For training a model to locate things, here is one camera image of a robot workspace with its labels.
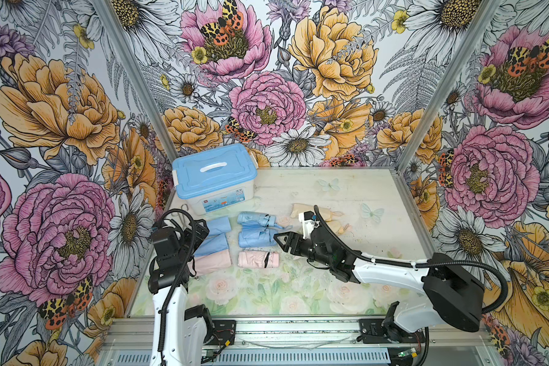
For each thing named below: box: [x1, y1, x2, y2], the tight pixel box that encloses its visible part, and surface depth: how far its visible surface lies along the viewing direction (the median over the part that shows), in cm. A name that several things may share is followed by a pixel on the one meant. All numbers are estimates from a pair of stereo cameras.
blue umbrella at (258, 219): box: [237, 211, 285, 230], surface depth 100 cm
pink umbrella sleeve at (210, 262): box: [187, 248, 233, 277], surface depth 90 cm
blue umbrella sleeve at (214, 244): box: [193, 233, 229, 258], surface depth 93 cm
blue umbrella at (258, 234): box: [238, 221, 280, 248], surface depth 95 cm
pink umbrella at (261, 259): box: [237, 250, 280, 269], surface depth 89 cm
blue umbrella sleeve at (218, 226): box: [206, 216, 232, 238], surface depth 99 cm
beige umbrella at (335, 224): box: [324, 215, 344, 235], surface depth 100 cm
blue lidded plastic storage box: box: [171, 143, 259, 216], surface depth 99 cm
